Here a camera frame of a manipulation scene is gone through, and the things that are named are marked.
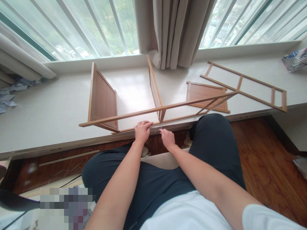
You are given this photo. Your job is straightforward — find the pile of grey-blue folded papers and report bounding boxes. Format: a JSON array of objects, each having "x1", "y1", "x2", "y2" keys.
[{"x1": 0, "y1": 76, "x2": 42, "y2": 113}]

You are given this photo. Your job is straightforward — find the patterned bag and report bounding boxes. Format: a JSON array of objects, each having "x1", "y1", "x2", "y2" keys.
[{"x1": 282, "y1": 47, "x2": 307, "y2": 73}]

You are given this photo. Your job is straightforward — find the loose wooden panel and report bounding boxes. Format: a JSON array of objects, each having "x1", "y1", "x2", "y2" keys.
[{"x1": 186, "y1": 81, "x2": 231, "y2": 114}]

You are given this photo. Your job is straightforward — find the person's left hand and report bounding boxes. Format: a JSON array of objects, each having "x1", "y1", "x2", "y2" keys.
[{"x1": 134, "y1": 120, "x2": 154, "y2": 143}]

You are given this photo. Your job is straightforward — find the white seat cushion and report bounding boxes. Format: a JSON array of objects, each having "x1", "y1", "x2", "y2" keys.
[{"x1": 141, "y1": 147, "x2": 190, "y2": 170}]

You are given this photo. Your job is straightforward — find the person's body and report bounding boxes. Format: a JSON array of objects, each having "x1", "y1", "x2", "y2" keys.
[{"x1": 141, "y1": 190, "x2": 307, "y2": 230}]

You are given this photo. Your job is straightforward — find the person's legs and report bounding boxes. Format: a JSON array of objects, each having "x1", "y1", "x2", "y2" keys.
[{"x1": 81, "y1": 113, "x2": 248, "y2": 230}]

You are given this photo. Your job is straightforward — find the beige gathered curtain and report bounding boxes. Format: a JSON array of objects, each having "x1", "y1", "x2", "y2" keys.
[{"x1": 0, "y1": 19, "x2": 57, "y2": 85}]

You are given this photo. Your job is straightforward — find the person's right hand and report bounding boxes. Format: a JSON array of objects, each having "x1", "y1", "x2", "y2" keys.
[{"x1": 160, "y1": 129, "x2": 177, "y2": 151}]

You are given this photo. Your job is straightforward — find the wooden shelf frame with panels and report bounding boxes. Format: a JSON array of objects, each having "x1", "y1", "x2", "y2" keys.
[{"x1": 78, "y1": 54, "x2": 240, "y2": 134}]

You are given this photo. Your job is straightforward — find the window with white bars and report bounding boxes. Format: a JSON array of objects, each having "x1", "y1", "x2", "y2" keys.
[
  {"x1": 198, "y1": 0, "x2": 307, "y2": 49},
  {"x1": 0, "y1": 0, "x2": 140, "y2": 61}
]

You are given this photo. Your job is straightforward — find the wooden ladder frame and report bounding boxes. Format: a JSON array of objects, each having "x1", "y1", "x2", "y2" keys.
[{"x1": 200, "y1": 60, "x2": 288, "y2": 113}]

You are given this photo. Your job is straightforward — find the beige pleated curtain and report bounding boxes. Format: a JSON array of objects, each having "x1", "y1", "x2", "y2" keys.
[{"x1": 134, "y1": 0, "x2": 217, "y2": 70}]

